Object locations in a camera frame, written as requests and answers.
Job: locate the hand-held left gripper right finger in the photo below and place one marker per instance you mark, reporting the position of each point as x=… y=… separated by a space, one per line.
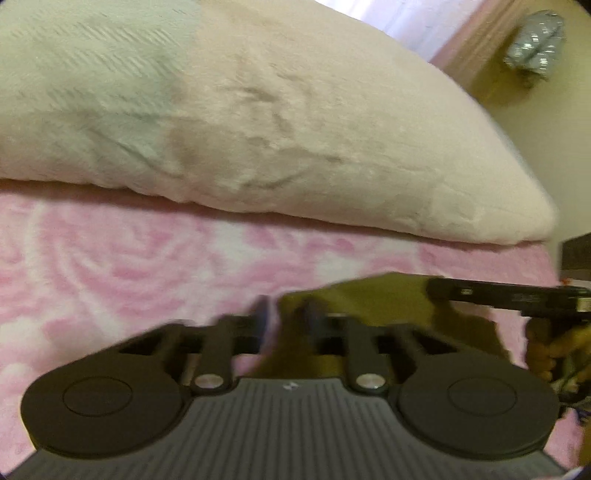
x=308 y=323

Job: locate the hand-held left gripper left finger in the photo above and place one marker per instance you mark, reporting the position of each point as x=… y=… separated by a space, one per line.
x=263 y=318

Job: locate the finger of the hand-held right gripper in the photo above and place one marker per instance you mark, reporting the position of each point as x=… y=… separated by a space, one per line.
x=475 y=291

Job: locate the olive green cloth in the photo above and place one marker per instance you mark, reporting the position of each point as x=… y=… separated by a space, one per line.
x=397 y=314

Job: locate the person's right hand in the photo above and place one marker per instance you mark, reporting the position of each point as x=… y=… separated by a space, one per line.
x=547 y=346

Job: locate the pink floral blanket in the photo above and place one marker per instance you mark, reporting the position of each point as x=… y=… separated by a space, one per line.
x=115 y=267

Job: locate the cream and grey quilt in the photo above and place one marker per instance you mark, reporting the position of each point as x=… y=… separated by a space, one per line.
x=277 y=120

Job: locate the pink drape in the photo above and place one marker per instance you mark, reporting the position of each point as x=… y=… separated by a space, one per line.
x=471 y=41

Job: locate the silver puffer jacket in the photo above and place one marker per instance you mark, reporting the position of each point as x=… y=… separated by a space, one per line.
x=538 y=41

